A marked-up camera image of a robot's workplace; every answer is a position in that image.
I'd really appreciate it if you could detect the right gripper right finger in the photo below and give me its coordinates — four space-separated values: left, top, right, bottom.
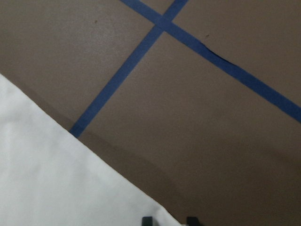
186 217 202 226

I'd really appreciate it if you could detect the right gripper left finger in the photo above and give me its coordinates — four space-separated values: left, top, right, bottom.
142 216 154 226

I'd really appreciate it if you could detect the white long-sleeve printed shirt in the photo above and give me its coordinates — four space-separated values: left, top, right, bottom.
0 76 178 226

